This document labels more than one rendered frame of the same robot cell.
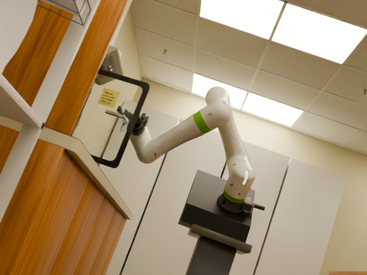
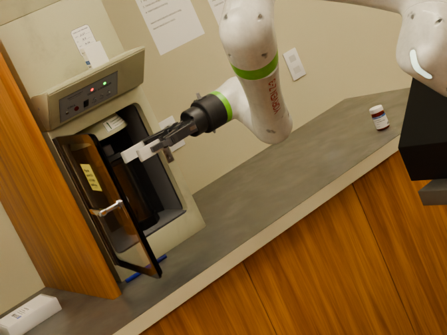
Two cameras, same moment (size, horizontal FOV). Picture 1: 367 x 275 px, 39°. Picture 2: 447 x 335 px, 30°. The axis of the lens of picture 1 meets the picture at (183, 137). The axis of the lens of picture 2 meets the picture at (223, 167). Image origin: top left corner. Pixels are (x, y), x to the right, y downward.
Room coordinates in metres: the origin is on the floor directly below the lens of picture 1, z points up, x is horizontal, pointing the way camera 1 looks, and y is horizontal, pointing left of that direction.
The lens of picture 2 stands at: (1.19, -1.53, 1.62)
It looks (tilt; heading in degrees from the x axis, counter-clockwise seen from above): 12 degrees down; 55
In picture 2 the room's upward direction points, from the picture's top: 24 degrees counter-clockwise
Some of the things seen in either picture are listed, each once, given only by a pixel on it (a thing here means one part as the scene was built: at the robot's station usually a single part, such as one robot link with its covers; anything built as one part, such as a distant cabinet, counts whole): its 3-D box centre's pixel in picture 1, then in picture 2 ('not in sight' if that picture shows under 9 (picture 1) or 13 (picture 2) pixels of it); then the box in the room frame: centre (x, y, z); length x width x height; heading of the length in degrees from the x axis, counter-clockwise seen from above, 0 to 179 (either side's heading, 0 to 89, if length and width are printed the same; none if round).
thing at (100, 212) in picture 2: (116, 115); (104, 208); (2.10, 0.30, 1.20); 0.10 x 0.05 x 0.03; 79
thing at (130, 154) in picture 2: not in sight; (134, 152); (2.25, 0.30, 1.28); 0.07 x 0.01 x 0.03; 176
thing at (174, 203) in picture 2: not in sight; (109, 177); (2.34, 0.64, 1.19); 0.26 x 0.24 x 0.35; 176
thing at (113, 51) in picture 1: (106, 67); (96, 88); (2.32, 0.46, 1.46); 0.32 x 0.11 x 0.10; 176
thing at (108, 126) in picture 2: not in sight; (96, 128); (2.36, 0.62, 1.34); 0.18 x 0.18 x 0.05
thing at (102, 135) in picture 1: (101, 115); (106, 205); (2.15, 0.36, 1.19); 0.30 x 0.01 x 0.40; 79
